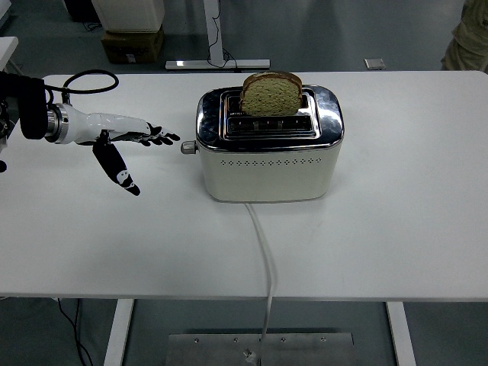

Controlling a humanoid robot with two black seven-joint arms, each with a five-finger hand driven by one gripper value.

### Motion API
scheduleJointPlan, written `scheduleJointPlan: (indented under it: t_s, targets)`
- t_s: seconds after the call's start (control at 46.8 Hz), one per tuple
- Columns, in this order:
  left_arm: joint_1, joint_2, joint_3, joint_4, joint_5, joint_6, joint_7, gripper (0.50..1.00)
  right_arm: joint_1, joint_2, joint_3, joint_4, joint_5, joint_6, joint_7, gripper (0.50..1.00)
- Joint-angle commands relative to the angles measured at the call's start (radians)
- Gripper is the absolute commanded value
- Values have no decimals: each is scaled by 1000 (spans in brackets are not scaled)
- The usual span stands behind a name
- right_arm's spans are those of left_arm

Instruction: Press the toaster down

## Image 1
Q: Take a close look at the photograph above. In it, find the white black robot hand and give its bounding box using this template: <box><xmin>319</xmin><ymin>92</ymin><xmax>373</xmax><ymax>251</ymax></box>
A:
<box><xmin>59</xmin><ymin>103</ymin><xmax>181</xmax><ymax>197</ymax></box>

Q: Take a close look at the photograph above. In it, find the cream chrome toaster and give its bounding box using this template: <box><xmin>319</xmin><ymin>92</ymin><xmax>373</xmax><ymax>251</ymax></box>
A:
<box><xmin>195</xmin><ymin>84</ymin><xmax>345</xmax><ymax>203</ymax></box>

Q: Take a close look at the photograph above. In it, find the brown cardboard box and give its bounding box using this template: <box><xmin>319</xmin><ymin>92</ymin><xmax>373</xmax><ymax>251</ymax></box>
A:
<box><xmin>101</xmin><ymin>25</ymin><xmax>165</xmax><ymax>64</ymax></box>

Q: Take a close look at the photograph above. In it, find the black box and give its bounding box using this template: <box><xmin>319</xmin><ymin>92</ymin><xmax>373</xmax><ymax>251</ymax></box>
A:
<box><xmin>63</xmin><ymin>0</ymin><xmax>101</xmax><ymax>23</ymax></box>

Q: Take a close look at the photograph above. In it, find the white desk stand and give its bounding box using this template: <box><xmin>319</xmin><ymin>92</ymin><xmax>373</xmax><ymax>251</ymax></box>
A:
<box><xmin>165</xmin><ymin>0</ymin><xmax>271</xmax><ymax>71</ymax></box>

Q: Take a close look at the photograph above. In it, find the brown bread slice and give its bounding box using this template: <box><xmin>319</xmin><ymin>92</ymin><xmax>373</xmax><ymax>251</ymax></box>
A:
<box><xmin>239</xmin><ymin>71</ymin><xmax>303</xmax><ymax>117</ymax></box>

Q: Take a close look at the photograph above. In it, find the white table leg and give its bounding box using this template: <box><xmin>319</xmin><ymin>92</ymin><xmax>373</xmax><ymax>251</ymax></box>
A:
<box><xmin>102</xmin><ymin>299</ymin><xmax>135</xmax><ymax>366</ymax></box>
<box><xmin>385</xmin><ymin>301</ymin><xmax>417</xmax><ymax>366</ymax></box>

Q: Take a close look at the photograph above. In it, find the person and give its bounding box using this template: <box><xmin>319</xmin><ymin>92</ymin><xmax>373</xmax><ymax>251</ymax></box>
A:
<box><xmin>441</xmin><ymin>0</ymin><xmax>488</xmax><ymax>73</ymax></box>

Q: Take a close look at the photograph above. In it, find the black cable on stand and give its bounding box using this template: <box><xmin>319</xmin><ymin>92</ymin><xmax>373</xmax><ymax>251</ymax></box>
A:
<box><xmin>207</xmin><ymin>0</ymin><xmax>243</xmax><ymax>73</ymax></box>

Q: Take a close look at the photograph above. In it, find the thin black cable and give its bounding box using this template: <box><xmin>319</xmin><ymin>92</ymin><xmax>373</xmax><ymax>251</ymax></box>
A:
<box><xmin>73</xmin><ymin>298</ymin><xmax>82</xmax><ymax>366</ymax></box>
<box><xmin>56</xmin><ymin>298</ymin><xmax>95</xmax><ymax>366</ymax></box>

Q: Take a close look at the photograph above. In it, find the white power cable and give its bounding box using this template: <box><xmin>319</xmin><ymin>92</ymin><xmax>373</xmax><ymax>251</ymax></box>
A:
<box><xmin>242</xmin><ymin>201</ymin><xmax>279</xmax><ymax>366</ymax></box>

